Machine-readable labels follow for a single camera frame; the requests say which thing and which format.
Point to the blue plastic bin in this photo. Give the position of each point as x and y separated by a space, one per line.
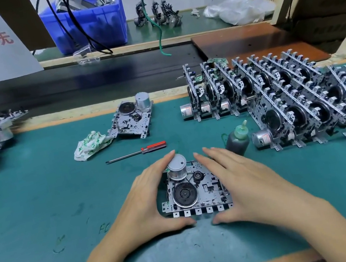
98 22

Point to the black conveyor belt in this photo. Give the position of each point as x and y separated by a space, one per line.
85 82

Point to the clear plastic piece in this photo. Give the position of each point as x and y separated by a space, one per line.
87 56

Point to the person's left thumb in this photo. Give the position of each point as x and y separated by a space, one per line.
180 223

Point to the person's right hand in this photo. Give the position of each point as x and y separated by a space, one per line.
256 191

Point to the brown wooden board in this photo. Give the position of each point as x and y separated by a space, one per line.
244 41

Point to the person's right forearm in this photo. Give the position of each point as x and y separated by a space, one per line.
335 234

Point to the green table mat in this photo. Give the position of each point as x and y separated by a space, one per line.
40 207

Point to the person's right middle finger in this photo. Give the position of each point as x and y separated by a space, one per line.
221 155

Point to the brown cardboard panel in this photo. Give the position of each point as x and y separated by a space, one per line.
29 21

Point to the white and green cloth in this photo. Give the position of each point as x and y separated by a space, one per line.
91 146

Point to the white plastic bag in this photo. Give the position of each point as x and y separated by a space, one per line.
238 9

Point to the green oil bottle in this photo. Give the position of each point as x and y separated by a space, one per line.
236 140

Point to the person's left hand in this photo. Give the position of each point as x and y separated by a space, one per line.
139 207

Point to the person's right thumb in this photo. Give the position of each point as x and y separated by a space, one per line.
225 216

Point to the row of cassette mechanisms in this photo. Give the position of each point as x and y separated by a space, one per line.
280 101

